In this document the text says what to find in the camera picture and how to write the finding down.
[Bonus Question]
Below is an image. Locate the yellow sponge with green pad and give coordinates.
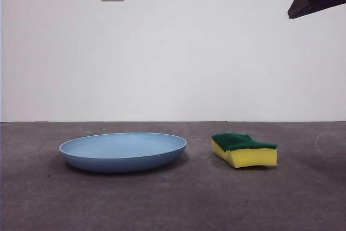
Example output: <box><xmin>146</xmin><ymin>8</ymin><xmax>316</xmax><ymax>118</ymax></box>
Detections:
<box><xmin>211</xmin><ymin>132</ymin><xmax>278</xmax><ymax>169</ymax></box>

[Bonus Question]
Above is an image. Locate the light blue round plate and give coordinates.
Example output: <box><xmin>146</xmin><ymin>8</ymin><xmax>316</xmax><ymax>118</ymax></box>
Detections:
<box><xmin>58</xmin><ymin>131</ymin><xmax>188</xmax><ymax>174</ymax></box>

